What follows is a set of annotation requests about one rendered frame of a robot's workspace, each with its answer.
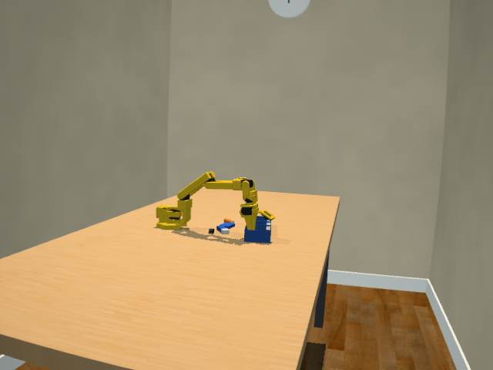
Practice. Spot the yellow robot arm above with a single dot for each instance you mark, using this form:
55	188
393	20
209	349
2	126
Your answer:
184	203

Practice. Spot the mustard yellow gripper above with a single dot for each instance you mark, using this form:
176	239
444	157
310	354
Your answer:
249	212

